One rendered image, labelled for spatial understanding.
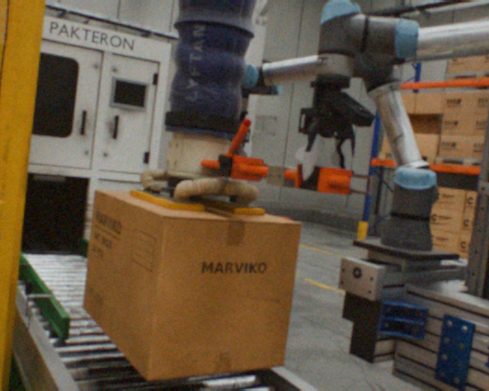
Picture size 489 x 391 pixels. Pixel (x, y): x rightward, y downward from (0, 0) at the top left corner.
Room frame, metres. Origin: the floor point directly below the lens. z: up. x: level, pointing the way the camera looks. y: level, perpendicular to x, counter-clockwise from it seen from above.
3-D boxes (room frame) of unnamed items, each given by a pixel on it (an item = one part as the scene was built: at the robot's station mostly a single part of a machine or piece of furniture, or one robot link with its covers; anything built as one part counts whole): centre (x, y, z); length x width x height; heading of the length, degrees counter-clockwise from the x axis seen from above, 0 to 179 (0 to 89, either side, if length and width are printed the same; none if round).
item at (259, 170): (1.50, -0.05, 1.21); 0.93 x 0.30 x 0.04; 30
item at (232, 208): (1.65, 0.07, 1.11); 0.34 x 0.10 x 0.05; 30
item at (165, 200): (1.56, 0.23, 1.11); 0.34 x 0.10 x 0.05; 30
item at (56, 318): (2.45, 1.00, 0.60); 1.60 x 0.10 x 0.09; 31
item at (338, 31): (1.11, -0.15, 1.51); 0.09 x 0.08 x 0.11; 86
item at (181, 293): (1.60, 0.16, 0.88); 0.60 x 0.40 x 0.40; 32
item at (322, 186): (1.08, -0.15, 1.21); 0.08 x 0.07 x 0.05; 30
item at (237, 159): (1.39, 0.02, 1.21); 0.10 x 0.08 x 0.06; 120
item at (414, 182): (1.60, -0.49, 1.20); 0.13 x 0.12 x 0.14; 157
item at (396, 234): (1.59, -0.49, 1.09); 0.15 x 0.15 x 0.10
